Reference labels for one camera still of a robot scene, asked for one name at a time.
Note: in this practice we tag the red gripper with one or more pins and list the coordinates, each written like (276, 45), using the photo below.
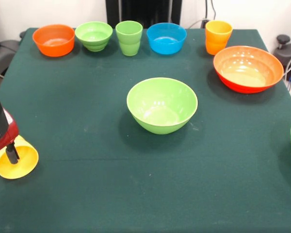
(11, 138)

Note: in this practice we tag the yellow plastic cup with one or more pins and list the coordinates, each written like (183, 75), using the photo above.
(24, 165)
(218, 38)

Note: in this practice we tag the small orange plastic bowl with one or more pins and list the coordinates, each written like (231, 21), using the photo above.
(54, 38)

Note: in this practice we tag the dark green table cloth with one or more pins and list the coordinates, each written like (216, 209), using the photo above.
(148, 174)

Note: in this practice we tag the small green plastic bowl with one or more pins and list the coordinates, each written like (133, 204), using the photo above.
(94, 34)

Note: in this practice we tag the green plastic cup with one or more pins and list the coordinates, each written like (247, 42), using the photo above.
(129, 41)

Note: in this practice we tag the blue plastic bowl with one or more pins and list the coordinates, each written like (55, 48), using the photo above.
(166, 38)

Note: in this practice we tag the black power plug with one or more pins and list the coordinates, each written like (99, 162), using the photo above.
(205, 23)

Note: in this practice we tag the large orange plastic bowl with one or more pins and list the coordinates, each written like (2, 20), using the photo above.
(248, 70)

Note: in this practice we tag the black knobbed equipment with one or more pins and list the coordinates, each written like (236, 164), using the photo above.
(288, 55)

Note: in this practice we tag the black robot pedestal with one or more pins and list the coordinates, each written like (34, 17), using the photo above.
(143, 11)

